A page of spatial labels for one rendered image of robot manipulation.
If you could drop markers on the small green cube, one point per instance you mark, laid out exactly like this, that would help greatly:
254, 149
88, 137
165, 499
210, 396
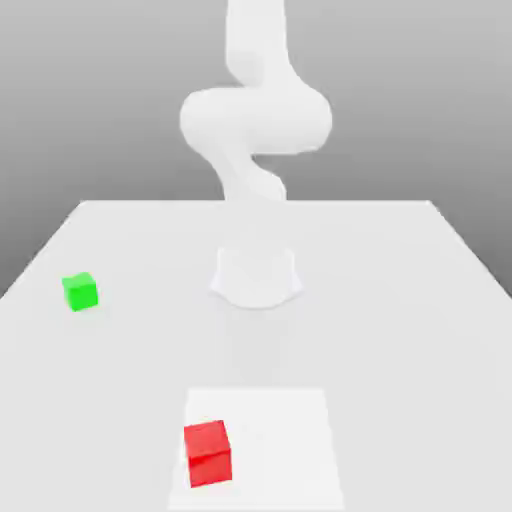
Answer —
80, 291

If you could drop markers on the small red cube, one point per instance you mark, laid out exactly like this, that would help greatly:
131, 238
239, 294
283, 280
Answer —
208, 454

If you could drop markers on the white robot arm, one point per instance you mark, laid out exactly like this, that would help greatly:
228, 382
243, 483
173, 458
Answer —
256, 120

